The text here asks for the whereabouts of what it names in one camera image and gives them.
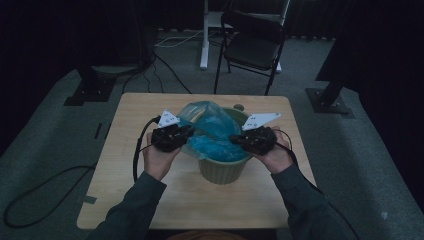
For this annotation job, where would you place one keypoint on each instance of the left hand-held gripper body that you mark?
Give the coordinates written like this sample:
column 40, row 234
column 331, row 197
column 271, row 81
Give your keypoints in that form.
column 166, row 138

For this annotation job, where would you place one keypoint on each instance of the green ribbed trash bin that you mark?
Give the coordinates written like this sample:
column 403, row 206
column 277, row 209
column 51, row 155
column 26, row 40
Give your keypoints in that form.
column 221, row 171

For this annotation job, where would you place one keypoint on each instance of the blue plastic trash bag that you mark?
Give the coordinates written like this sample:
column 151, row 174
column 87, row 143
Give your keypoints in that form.
column 215, row 136

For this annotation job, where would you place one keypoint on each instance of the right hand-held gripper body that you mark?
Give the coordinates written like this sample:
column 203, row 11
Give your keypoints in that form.
column 260, row 140

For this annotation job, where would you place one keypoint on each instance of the black stand base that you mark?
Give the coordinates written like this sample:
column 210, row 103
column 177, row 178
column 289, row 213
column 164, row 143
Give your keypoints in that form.
column 328, row 100
column 91, row 90

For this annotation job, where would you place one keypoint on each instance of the person's left hand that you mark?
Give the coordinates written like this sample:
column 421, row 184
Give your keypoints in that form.
column 158, row 161

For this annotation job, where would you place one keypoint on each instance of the person's right hand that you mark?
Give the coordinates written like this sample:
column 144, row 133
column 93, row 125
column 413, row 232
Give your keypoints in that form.
column 276, row 160

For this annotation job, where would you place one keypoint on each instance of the black folding chair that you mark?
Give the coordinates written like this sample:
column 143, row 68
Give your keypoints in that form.
column 255, row 46

